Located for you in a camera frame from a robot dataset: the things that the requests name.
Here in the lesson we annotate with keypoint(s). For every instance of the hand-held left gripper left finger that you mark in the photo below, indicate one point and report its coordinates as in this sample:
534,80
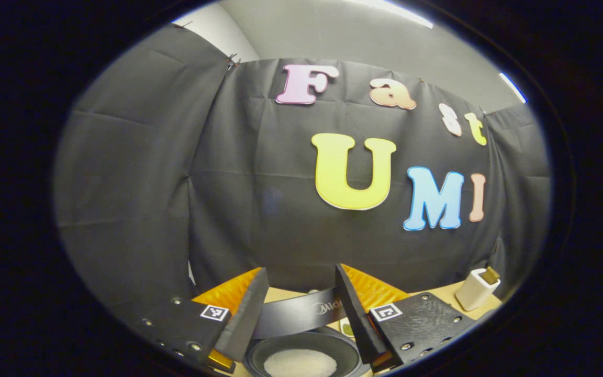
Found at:
246,319

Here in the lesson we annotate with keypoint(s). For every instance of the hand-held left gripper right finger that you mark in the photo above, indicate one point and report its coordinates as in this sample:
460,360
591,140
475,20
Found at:
356,319

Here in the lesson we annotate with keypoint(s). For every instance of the black silver rice cooker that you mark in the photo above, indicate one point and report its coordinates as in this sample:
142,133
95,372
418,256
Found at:
291,314

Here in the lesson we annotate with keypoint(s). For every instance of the white rice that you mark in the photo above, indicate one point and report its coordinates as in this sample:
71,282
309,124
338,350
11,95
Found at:
299,364

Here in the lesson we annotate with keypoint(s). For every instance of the white divided bean dish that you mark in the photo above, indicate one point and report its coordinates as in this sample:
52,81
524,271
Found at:
347,330

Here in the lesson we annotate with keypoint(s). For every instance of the white toaster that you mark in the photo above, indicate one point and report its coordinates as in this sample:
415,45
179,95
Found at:
471,293

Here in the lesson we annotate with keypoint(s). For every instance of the brown toast slice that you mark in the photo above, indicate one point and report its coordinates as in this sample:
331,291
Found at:
491,275

